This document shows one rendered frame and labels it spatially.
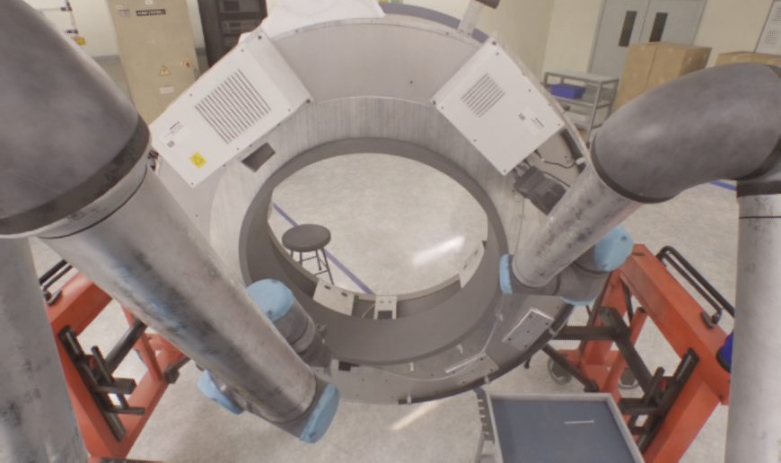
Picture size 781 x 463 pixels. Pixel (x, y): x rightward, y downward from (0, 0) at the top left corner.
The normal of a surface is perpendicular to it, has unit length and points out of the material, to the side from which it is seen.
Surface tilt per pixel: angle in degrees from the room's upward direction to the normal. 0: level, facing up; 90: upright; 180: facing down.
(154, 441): 0
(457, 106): 90
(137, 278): 103
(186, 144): 90
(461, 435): 0
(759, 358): 83
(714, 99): 54
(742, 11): 90
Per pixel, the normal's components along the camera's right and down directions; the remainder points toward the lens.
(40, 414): 0.98, 0.15
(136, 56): 0.61, 0.40
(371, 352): 0.03, -0.87
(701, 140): -0.54, 0.35
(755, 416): -0.98, -0.05
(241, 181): -0.04, 0.49
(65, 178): 0.76, 0.36
